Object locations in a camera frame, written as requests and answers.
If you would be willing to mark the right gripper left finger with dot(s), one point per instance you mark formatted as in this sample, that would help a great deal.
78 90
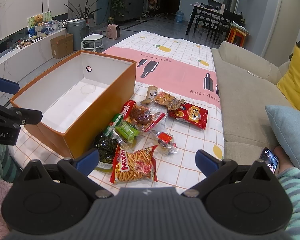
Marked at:
76 171

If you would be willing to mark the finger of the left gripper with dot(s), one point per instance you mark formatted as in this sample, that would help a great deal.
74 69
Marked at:
18 116
7 86

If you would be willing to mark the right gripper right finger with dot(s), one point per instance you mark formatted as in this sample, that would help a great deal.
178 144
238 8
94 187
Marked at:
216 171

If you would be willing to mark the black snack packet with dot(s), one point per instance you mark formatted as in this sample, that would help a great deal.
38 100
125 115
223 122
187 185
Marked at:
106 148

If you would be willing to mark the fries snack bag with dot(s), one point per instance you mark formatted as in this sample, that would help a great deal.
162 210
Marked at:
135 166

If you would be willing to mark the green raisin packet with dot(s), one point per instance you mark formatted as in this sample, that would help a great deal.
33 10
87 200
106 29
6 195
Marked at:
122 132

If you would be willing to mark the striped sleeve forearm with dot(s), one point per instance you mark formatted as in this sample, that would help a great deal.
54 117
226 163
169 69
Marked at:
290 181

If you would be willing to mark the hand holding phone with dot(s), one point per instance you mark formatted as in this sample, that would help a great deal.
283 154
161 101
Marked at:
284 160

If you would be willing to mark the white tv cabinet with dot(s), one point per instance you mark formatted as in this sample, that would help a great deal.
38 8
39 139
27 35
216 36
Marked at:
18 63

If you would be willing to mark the smartphone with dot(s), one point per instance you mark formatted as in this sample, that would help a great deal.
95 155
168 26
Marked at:
270 159

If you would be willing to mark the red chip bag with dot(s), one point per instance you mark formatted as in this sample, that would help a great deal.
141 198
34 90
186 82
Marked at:
190 113

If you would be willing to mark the small red candy packet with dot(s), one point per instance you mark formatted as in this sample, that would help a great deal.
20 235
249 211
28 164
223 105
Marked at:
166 144

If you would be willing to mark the green sausage stick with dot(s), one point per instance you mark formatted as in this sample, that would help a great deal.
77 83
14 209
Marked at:
116 120

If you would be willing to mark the orange cardboard box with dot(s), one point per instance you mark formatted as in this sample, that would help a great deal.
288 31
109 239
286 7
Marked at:
78 97

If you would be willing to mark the brown cardboard box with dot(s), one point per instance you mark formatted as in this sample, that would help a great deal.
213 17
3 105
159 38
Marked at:
62 46

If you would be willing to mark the yellow peanut snack packet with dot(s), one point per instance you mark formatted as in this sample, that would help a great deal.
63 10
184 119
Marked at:
169 101

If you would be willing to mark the red braised meat packet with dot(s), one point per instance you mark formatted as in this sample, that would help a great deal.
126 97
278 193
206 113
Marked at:
143 117

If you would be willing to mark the light blue cushion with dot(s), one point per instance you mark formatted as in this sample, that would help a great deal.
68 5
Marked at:
285 123

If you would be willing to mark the beige sofa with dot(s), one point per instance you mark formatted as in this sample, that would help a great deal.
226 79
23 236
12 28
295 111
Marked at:
247 84

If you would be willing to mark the grey trash bin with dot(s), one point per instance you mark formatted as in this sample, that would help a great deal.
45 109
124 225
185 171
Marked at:
75 27

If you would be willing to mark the beige tofu snack packet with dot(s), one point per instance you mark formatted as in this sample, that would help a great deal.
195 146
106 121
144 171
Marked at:
151 94

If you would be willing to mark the white round stool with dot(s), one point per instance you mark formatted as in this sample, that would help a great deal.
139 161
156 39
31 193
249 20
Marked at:
92 42

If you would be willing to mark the potted green plant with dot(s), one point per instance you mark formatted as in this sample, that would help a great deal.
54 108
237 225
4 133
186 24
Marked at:
87 11

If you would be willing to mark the yellow cushion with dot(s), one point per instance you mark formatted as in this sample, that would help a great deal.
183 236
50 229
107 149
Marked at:
289 84

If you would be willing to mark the pink small heater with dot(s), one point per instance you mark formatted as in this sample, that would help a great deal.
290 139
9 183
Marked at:
113 31

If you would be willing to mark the orange stool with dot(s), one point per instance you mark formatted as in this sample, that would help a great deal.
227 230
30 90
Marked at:
237 37

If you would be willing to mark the dark dining table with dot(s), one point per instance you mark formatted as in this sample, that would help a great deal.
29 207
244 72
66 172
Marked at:
218 24

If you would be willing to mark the blue water jug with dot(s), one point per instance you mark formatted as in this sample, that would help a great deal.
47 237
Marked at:
179 16

